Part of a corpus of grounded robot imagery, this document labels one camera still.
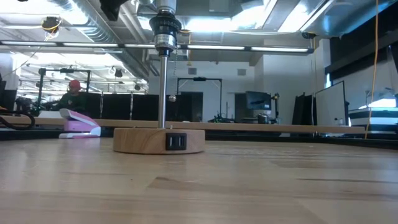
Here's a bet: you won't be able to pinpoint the wooden base table lamp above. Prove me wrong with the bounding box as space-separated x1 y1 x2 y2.
113 12 206 156

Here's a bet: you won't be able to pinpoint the pink stapler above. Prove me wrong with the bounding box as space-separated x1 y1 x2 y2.
58 108 102 139

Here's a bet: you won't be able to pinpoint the yellow cable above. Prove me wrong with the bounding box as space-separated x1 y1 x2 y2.
364 0 381 139

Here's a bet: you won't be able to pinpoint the black computer monitor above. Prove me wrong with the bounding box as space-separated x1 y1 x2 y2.
245 90 272 111

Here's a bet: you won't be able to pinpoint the black partition panels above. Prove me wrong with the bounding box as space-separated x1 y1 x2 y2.
83 91 203 123

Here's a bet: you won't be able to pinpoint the black gantry frame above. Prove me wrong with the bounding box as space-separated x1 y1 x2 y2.
177 77 223 123
37 67 92 110

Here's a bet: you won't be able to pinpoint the whiteboard on stand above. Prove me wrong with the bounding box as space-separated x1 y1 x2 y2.
315 80 349 127

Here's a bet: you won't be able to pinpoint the thick black cable loop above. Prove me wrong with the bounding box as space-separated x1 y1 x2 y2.
0 110 37 131

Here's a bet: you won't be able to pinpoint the long ceiling light fixture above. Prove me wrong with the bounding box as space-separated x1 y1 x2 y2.
0 39 315 54

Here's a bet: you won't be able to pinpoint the black metal table frame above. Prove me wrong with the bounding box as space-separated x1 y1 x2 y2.
0 128 398 151

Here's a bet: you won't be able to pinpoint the light wooden desk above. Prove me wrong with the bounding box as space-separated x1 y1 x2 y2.
0 114 366 135

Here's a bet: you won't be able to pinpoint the person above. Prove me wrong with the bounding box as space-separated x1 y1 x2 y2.
51 79 88 113

